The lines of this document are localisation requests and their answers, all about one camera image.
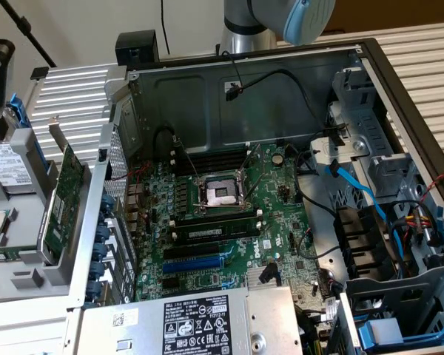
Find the long black expansion slot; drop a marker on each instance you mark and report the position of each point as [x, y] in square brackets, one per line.
[190, 252]

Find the silver power supply unit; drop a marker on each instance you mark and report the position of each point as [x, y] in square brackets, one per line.
[266, 314]

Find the small black table clamp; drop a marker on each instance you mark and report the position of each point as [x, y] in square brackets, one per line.
[38, 72]

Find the green RAM stick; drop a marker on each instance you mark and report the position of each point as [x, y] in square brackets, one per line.
[3, 255]

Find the blue slot retention clip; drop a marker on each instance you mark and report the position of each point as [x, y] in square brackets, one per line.
[97, 270]
[103, 232]
[107, 203]
[91, 290]
[100, 250]

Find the silver locking lever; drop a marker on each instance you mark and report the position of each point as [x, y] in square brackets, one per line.
[188, 159]
[254, 188]

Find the grey parts rack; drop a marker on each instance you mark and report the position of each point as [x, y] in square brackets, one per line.
[26, 218]

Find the CPU socket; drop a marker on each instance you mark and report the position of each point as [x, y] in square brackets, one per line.
[222, 194]

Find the black RAM slot bank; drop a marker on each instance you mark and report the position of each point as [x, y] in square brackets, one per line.
[214, 218]
[214, 161]

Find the black box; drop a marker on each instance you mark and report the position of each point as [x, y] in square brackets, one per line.
[137, 44]

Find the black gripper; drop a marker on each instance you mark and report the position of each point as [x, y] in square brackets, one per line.
[0, 85]

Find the blue disk bay carrier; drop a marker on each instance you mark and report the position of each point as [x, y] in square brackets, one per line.
[429, 338]

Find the silver metal drive cage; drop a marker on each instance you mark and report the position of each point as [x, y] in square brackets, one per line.
[370, 125]

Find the silver socket cover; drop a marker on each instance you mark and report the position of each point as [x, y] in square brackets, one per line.
[250, 158]

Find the blue disk carrier frame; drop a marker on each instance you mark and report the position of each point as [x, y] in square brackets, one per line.
[20, 114]

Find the grey disk bay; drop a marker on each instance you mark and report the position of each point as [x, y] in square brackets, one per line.
[392, 296]

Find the black stand pole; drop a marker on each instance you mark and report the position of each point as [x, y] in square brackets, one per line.
[24, 26]

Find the silver coin battery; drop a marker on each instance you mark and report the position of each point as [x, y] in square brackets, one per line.
[278, 158]

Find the short black expansion slot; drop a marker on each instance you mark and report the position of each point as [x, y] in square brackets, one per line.
[170, 283]

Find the green Dell motherboard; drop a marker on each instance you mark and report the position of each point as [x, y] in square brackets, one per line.
[281, 222]

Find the silver hard disk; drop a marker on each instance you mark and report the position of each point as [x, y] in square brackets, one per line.
[11, 170]

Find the open grey PC case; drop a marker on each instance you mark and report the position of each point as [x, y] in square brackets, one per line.
[281, 111]

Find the silver chipset heatsink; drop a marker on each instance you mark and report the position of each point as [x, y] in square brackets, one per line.
[253, 275]

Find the green graphics card black cooler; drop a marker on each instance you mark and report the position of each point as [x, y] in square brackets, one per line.
[64, 192]

